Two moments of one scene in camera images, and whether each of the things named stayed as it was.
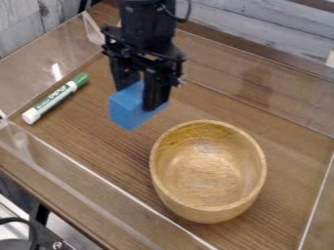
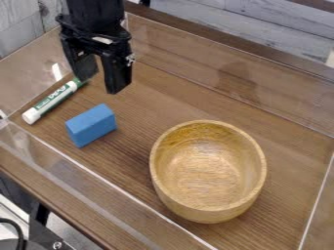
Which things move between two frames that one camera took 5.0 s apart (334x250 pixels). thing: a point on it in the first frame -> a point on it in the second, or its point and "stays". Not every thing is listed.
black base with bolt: [46, 239] stays
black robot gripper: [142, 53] -> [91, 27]
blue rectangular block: [126, 107] -> [91, 125]
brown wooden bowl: [206, 167] stays
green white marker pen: [30, 115] stays
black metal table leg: [42, 214] stays
